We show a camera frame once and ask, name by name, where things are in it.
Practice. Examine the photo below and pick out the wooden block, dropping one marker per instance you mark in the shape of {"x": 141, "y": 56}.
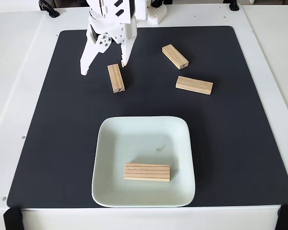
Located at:
{"x": 175, "y": 56}
{"x": 194, "y": 85}
{"x": 147, "y": 172}
{"x": 116, "y": 78}

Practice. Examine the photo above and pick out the pale green square plate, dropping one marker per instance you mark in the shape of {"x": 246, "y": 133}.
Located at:
{"x": 144, "y": 134}

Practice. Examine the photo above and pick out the black table clamp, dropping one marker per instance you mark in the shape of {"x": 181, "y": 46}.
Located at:
{"x": 234, "y": 6}
{"x": 49, "y": 9}

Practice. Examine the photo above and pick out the black rubber mat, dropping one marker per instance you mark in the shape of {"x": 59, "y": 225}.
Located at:
{"x": 62, "y": 119}

